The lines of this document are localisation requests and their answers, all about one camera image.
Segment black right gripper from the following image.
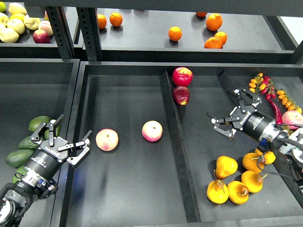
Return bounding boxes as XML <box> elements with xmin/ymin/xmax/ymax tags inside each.
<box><xmin>206</xmin><ymin>89</ymin><xmax>276</xmax><ymax>142</ymax></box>

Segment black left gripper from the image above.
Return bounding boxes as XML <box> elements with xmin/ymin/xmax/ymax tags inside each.
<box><xmin>24</xmin><ymin>114</ymin><xmax>92</xmax><ymax>181</ymax></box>

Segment dark green avocado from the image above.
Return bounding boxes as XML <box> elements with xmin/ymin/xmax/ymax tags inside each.
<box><xmin>18</xmin><ymin>136</ymin><xmax>40</xmax><ymax>150</ymax></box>

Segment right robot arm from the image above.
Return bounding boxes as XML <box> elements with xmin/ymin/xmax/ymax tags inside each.
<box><xmin>211</xmin><ymin>89</ymin><xmax>303</xmax><ymax>193</ymax></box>

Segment green avocado right of pile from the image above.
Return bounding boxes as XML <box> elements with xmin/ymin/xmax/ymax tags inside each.
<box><xmin>44</xmin><ymin>125</ymin><xmax>61</xmax><ymax>140</ymax></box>

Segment green avocado of pile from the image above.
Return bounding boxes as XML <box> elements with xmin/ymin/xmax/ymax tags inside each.
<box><xmin>44</xmin><ymin>125</ymin><xmax>61</xmax><ymax>140</ymax></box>
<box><xmin>28</xmin><ymin>115</ymin><xmax>51</xmax><ymax>132</ymax></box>

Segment green avocado top of pile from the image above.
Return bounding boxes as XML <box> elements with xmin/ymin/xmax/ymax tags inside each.
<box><xmin>28</xmin><ymin>115</ymin><xmax>51</xmax><ymax>132</ymax></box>

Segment dark avocado left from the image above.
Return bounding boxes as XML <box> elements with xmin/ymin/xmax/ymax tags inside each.
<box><xmin>5</xmin><ymin>149</ymin><xmax>35</xmax><ymax>168</ymax></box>

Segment cherry tomato bunch top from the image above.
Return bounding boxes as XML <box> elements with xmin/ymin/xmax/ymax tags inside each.
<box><xmin>249</xmin><ymin>72</ymin><xmax>276</xmax><ymax>100</ymax></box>

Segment red chili pepper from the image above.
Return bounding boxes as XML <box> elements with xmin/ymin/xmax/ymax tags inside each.
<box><xmin>267</xmin><ymin>99</ymin><xmax>283</xmax><ymax>125</ymax></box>

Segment pink apple left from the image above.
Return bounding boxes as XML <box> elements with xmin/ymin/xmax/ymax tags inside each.
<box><xmin>96</xmin><ymin>129</ymin><xmax>119</xmax><ymax>151</ymax></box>

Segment pink apple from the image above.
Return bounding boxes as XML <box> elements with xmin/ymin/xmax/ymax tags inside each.
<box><xmin>96</xmin><ymin>129</ymin><xmax>119</xmax><ymax>151</ymax></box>
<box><xmin>142</xmin><ymin>121</ymin><xmax>163</xmax><ymax>142</ymax></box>

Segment dark red apple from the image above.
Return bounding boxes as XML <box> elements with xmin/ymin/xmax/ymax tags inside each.
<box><xmin>172</xmin><ymin>86</ymin><xmax>190</xmax><ymax>105</ymax></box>

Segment pink apple right bin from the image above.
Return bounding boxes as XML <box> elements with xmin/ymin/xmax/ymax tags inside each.
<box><xmin>282</xmin><ymin>110</ymin><xmax>303</xmax><ymax>125</ymax></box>

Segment black left tray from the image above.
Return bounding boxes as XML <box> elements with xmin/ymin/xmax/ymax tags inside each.
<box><xmin>0</xmin><ymin>58</ymin><xmax>80</xmax><ymax>227</ymax></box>

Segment black tray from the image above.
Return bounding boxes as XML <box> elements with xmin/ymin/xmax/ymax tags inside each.
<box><xmin>0</xmin><ymin>58</ymin><xmax>80</xmax><ymax>227</ymax></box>
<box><xmin>64</xmin><ymin>62</ymin><xmax>303</xmax><ymax>227</ymax></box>

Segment bright red apple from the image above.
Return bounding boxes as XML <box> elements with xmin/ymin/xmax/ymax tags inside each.
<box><xmin>172</xmin><ymin>67</ymin><xmax>193</xmax><ymax>87</ymax></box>

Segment orange on shelf front right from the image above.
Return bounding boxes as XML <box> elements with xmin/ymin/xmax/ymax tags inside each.
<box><xmin>204</xmin><ymin>36</ymin><xmax>223</xmax><ymax>49</ymax></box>

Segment orange on shelf right small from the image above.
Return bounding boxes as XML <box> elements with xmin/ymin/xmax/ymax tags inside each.
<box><xmin>214</xmin><ymin>31</ymin><xmax>228</xmax><ymax>45</ymax></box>

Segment pink apple center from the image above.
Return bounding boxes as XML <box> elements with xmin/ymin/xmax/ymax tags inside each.
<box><xmin>142</xmin><ymin>121</ymin><xmax>163</xmax><ymax>142</ymax></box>

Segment black center tray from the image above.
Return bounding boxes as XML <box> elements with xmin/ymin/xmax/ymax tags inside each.
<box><xmin>64</xmin><ymin>62</ymin><xmax>303</xmax><ymax>227</ymax></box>

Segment large orange on shelf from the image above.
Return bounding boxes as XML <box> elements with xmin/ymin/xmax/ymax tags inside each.
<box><xmin>205</xmin><ymin>13</ymin><xmax>223</xmax><ymax>31</ymax></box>

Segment orange on shelf center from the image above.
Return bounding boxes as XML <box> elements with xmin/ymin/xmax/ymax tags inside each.
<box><xmin>168</xmin><ymin>26</ymin><xmax>182</xmax><ymax>42</ymax></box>

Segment orange on shelf back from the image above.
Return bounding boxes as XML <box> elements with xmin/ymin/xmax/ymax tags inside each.
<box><xmin>196</xmin><ymin>12</ymin><xmax>207</xmax><ymax>17</ymax></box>

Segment red apple on left shelf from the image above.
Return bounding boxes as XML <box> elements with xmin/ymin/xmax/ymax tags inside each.
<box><xmin>33</xmin><ymin>29</ymin><xmax>50</xmax><ymax>44</ymax></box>

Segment pale pink peach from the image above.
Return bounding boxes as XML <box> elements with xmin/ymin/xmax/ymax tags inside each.
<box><xmin>38</xmin><ymin>20</ymin><xmax>53</xmax><ymax>36</ymax></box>

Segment pale yellow apple front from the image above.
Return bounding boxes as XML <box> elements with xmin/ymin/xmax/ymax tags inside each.
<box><xmin>0</xmin><ymin>28</ymin><xmax>19</xmax><ymax>43</ymax></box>

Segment pale yellow apple with stem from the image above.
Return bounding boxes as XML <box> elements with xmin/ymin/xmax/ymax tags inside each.
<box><xmin>23</xmin><ymin>15</ymin><xmax>41</xmax><ymax>30</ymax></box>

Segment pale yellow apple middle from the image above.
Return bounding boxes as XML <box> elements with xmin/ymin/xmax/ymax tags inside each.
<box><xmin>7</xmin><ymin>18</ymin><xmax>25</xmax><ymax>35</ymax></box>

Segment orange on shelf far left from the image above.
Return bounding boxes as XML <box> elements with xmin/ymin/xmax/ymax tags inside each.
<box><xmin>97</xmin><ymin>14</ymin><xmax>107</xmax><ymax>29</ymax></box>

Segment orange cherry tomato string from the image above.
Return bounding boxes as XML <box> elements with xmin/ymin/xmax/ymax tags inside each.
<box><xmin>276</xmin><ymin>89</ymin><xmax>302</xmax><ymax>114</ymax></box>

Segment black shelf post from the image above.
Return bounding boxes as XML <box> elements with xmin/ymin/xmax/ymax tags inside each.
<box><xmin>76</xmin><ymin>7</ymin><xmax>102</xmax><ymax>61</ymax></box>

